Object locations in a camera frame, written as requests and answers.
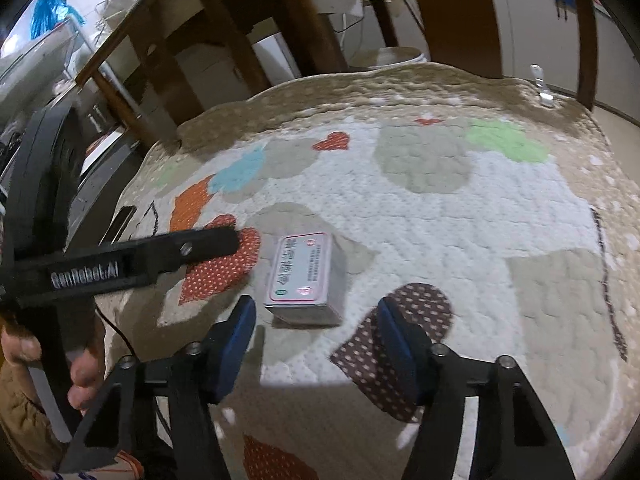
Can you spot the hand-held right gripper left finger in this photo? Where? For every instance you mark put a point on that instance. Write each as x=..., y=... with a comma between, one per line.
x=235, y=345

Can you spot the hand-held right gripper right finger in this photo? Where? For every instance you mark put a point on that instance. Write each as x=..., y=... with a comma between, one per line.
x=400, y=350

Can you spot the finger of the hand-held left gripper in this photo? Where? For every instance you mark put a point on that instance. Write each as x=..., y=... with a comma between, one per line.
x=200, y=247

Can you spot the white medicine box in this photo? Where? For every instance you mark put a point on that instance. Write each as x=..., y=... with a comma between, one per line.
x=305, y=270

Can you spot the person's left forearm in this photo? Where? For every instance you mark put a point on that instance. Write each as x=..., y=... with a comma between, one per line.
x=25, y=410

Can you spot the person's left hand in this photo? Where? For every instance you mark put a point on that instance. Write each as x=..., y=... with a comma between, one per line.
x=85, y=375

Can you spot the patchwork quilted mat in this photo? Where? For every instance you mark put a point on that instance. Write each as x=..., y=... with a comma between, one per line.
x=450, y=240

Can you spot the white cardboard box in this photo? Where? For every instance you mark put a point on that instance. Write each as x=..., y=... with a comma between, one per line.
x=210, y=70

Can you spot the dark wooden table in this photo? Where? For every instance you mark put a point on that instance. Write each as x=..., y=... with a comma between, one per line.
x=220, y=25

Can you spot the white metal rack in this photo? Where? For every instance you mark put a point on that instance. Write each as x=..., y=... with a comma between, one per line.
x=30, y=55

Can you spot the blue plastic bag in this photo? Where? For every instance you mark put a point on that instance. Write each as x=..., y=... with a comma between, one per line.
x=50, y=7

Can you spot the white bucket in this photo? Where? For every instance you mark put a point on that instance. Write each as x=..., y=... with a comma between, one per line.
x=390, y=57

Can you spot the clear plastic clip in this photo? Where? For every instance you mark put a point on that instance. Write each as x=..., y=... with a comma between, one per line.
x=542, y=95

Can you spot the brown wooden chair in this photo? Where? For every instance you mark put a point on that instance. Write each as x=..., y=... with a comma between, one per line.
x=450, y=10

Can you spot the white kitchen cabinets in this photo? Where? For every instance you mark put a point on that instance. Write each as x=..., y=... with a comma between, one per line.
x=530, y=25

